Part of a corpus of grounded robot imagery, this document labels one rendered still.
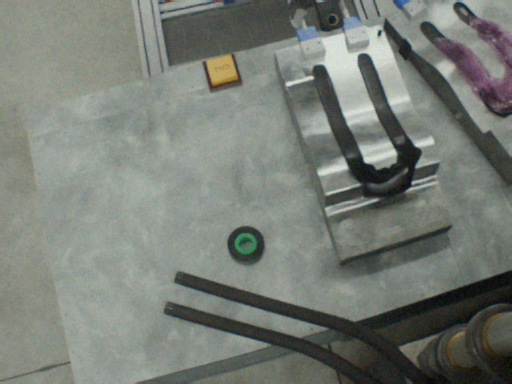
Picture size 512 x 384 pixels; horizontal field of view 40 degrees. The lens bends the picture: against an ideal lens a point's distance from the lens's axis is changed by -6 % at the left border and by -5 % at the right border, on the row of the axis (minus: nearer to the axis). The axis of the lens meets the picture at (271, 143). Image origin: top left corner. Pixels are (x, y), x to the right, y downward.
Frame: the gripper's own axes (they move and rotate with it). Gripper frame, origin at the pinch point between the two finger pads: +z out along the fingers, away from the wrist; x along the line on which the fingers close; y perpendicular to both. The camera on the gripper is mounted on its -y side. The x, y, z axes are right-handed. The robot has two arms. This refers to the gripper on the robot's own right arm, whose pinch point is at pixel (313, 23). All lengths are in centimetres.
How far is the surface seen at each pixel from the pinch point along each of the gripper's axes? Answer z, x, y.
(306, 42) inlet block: 9.1, 1.1, 0.6
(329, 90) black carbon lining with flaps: 12.6, -0.8, -10.8
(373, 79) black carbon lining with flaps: 12.6, -11.4, -11.0
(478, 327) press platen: -29, -3, -72
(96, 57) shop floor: 101, 61, 66
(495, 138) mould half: 10.1, -32.7, -33.3
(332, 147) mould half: 9.3, 3.3, -25.2
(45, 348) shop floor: 101, 100, -35
